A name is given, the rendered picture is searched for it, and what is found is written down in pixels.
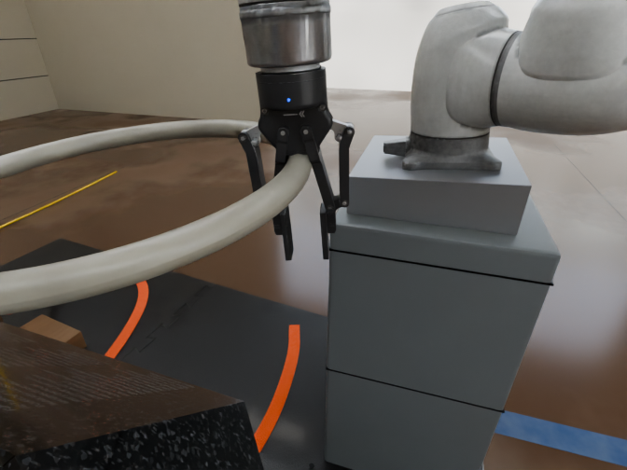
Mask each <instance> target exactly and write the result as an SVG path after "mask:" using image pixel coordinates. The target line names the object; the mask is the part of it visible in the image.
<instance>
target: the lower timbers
mask: <svg viewBox="0 0 627 470"><path fill-rule="evenodd" d="M20 328H22V329H25V330H28V331H31V332H34V333H36V334H39V335H42V336H46V337H49V338H52V339H57V340H59V341H62V342H65V343H68V344H71V345H74V346H77V347H79V348H82V349H84V348H86V347H87V345H86V342H85V340H84V338H83V336H82V333H81V331H79V330H76V329H74V328H73V327H71V326H68V325H65V324H63V323H60V322H58V321H56V320H54V319H51V318H49V317H48V316H46V315H43V314H41V315H39V316H37V317H36V318H34V320H32V321H30V322H29V323H27V324H25V325H23V326H21V327H20Z"/></svg>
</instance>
